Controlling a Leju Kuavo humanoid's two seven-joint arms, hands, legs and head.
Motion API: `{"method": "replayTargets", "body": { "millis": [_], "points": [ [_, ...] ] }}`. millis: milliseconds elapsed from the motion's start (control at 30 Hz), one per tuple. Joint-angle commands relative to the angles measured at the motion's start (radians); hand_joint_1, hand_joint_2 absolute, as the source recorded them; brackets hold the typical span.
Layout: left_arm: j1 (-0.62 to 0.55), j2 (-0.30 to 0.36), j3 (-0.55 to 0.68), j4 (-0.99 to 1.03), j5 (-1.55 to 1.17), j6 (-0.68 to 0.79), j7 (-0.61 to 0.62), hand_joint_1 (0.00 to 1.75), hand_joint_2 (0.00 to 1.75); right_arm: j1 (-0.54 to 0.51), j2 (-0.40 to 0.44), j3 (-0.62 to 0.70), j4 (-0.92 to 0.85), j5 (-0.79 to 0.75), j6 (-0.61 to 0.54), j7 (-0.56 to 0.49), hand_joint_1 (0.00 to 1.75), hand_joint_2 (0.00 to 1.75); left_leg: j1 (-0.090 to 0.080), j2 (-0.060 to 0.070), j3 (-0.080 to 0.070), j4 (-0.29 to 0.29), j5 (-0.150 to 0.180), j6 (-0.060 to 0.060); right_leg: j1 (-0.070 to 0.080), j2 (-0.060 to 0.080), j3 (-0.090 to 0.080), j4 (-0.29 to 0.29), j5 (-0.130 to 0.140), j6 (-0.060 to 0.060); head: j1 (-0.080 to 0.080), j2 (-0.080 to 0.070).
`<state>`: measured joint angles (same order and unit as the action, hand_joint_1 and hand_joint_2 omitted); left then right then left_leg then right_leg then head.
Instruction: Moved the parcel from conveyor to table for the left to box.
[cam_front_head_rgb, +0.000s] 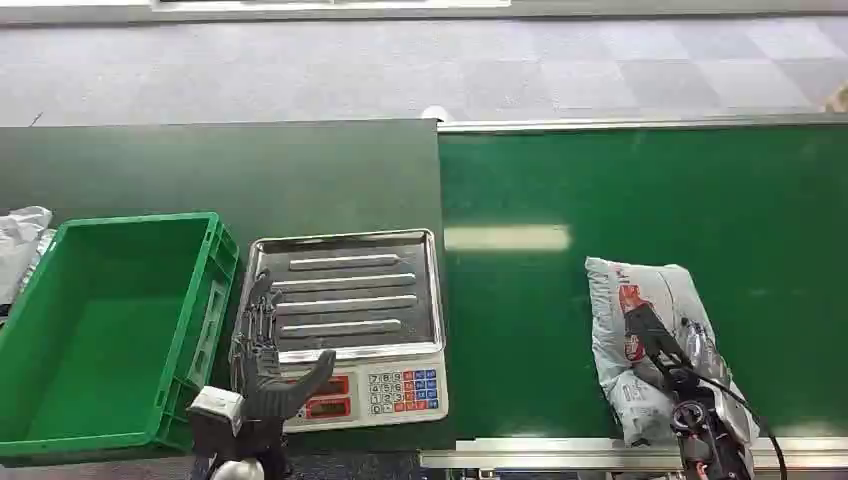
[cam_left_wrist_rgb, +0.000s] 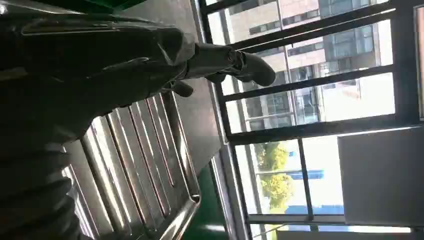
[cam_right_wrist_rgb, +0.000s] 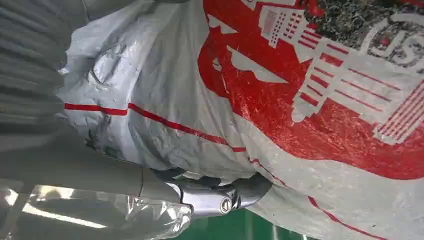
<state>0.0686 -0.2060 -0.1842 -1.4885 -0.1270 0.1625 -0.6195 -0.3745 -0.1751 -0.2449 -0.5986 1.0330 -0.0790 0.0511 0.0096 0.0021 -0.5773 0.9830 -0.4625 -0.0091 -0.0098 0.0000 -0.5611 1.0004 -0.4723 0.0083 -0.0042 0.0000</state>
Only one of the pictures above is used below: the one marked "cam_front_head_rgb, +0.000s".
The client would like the green conveyor belt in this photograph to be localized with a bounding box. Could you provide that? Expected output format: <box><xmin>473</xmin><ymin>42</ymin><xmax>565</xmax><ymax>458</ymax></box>
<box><xmin>418</xmin><ymin>113</ymin><xmax>848</xmax><ymax>472</ymax></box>

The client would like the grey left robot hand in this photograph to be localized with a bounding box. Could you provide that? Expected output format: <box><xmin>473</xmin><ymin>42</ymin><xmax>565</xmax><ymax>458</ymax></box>
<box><xmin>229</xmin><ymin>267</ymin><xmax>338</xmax><ymax>425</ymax></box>

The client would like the steel tray weighing scale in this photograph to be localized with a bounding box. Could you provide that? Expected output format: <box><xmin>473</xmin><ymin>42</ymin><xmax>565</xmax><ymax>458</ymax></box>
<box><xmin>231</xmin><ymin>228</ymin><xmax>451</xmax><ymax>435</ymax></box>

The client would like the dark right robot hand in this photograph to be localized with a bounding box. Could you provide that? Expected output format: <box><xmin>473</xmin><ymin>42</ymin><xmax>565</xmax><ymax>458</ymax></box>
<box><xmin>621</xmin><ymin>305</ymin><xmax>705</xmax><ymax>407</ymax></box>

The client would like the grey printed plastic parcel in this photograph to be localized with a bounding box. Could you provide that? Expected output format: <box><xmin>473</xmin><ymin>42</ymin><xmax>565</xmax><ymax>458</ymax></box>
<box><xmin>584</xmin><ymin>256</ymin><xmax>762</xmax><ymax>448</ymax></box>

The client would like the white plastic bag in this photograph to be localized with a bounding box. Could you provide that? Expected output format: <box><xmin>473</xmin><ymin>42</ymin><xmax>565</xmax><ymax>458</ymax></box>
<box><xmin>0</xmin><ymin>205</ymin><xmax>58</xmax><ymax>307</ymax></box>

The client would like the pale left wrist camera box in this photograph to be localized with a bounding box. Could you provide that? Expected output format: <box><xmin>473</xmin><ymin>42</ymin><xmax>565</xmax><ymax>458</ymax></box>
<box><xmin>186</xmin><ymin>386</ymin><xmax>247</xmax><ymax>437</ymax></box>

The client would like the green plastic crate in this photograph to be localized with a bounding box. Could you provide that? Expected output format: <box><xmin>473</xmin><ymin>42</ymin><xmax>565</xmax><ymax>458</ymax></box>
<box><xmin>0</xmin><ymin>211</ymin><xmax>240</xmax><ymax>460</ymax></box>

